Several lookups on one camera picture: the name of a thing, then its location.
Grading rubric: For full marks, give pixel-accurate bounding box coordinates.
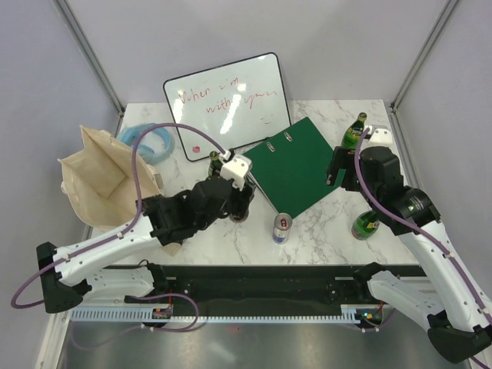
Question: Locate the white slotted cable duct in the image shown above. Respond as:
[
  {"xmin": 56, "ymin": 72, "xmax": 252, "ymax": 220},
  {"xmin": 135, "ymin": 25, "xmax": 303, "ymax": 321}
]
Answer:
[{"xmin": 70, "ymin": 307, "xmax": 361, "ymax": 324}]

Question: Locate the silver blue energy drink can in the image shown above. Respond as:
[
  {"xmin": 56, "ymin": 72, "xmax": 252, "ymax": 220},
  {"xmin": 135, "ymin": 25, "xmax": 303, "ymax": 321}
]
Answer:
[{"xmin": 272, "ymin": 213, "xmax": 292, "ymax": 244}]

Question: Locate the green ring binder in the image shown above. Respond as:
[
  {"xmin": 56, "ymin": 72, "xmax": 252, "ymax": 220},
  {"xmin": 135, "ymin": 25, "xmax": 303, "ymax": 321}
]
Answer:
[{"xmin": 244, "ymin": 118, "xmax": 336, "ymax": 218}]

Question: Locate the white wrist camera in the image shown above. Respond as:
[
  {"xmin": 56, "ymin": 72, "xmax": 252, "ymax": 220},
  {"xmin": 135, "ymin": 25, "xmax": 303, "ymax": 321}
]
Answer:
[
  {"xmin": 219, "ymin": 151, "xmax": 252, "ymax": 191},
  {"xmin": 366, "ymin": 125, "xmax": 393, "ymax": 147}
]

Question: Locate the green perrier bottle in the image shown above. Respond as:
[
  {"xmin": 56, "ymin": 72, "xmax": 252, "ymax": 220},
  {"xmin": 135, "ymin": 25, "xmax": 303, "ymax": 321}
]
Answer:
[
  {"xmin": 341, "ymin": 112, "xmax": 367, "ymax": 149},
  {"xmin": 351, "ymin": 210, "xmax": 380, "ymax": 241},
  {"xmin": 208, "ymin": 151, "xmax": 222, "ymax": 178}
]

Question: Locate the beige canvas tote bag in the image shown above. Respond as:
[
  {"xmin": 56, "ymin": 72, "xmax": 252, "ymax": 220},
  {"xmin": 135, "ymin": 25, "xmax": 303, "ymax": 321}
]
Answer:
[{"xmin": 57, "ymin": 125, "xmax": 185, "ymax": 257}]

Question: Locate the small white whiteboard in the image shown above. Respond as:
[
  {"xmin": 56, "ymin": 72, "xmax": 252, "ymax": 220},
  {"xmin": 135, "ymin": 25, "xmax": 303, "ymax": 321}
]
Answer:
[{"xmin": 163, "ymin": 52, "xmax": 291, "ymax": 149}]

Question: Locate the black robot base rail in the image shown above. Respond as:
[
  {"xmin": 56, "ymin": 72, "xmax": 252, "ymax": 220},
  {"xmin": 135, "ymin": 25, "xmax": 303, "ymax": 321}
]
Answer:
[{"xmin": 125, "ymin": 263, "xmax": 427, "ymax": 318}]

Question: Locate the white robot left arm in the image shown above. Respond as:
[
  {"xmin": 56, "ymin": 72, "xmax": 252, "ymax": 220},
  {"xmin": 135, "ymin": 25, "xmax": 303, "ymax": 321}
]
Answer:
[{"xmin": 36, "ymin": 176, "xmax": 255, "ymax": 314}]

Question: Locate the cola bottle red cap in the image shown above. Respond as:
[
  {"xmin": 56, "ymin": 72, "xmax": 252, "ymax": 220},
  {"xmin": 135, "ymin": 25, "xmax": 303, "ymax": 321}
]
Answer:
[{"xmin": 229, "ymin": 211, "xmax": 249, "ymax": 223}]

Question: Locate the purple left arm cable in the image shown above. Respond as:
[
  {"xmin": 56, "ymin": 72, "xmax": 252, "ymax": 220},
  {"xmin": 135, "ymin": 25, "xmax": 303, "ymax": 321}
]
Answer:
[{"xmin": 10, "ymin": 121, "xmax": 231, "ymax": 308}]

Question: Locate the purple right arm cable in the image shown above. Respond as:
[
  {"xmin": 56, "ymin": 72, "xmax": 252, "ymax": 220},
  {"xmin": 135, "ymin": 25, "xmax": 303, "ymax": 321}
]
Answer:
[{"xmin": 353, "ymin": 128, "xmax": 492, "ymax": 320}]

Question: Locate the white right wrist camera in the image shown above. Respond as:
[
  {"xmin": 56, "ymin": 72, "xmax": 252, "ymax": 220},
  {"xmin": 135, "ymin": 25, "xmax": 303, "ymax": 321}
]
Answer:
[{"xmin": 366, "ymin": 125, "xmax": 393, "ymax": 147}]

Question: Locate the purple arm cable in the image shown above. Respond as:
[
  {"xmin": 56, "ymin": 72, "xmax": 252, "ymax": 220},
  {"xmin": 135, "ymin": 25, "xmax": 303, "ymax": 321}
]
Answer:
[
  {"xmin": 353, "ymin": 128, "xmax": 492, "ymax": 320},
  {"xmin": 10, "ymin": 121, "xmax": 231, "ymax": 308}
]

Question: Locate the aluminium frame post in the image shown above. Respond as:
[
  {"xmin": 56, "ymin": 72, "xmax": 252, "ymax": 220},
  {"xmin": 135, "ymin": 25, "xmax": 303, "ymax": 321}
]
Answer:
[
  {"xmin": 388, "ymin": 0, "xmax": 461, "ymax": 115},
  {"xmin": 53, "ymin": 0, "xmax": 125, "ymax": 117}
]

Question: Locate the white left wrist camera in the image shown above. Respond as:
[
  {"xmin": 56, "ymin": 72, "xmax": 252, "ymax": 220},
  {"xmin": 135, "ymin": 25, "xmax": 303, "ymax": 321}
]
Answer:
[{"xmin": 219, "ymin": 151, "xmax": 252, "ymax": 191}]

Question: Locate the left aluminium frame post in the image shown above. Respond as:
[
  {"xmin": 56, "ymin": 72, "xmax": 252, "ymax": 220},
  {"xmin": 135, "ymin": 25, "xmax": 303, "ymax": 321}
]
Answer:
[{"xmin": 53, "ymin": 0, "xmax": 125, "ymax": 117}]

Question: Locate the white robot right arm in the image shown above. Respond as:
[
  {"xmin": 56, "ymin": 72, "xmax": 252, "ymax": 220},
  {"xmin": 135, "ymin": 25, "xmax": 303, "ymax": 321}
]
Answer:
[{"xmin": 326, "ymin": 146, "xmax": 491, "ymax": 364}]

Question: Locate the right aluminium frame post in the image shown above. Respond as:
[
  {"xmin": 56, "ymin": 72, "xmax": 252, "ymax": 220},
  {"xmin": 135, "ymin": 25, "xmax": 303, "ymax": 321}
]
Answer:
[{"xmin": 388, "ymin": 0, "xmax": 461, "ymax": 115}]

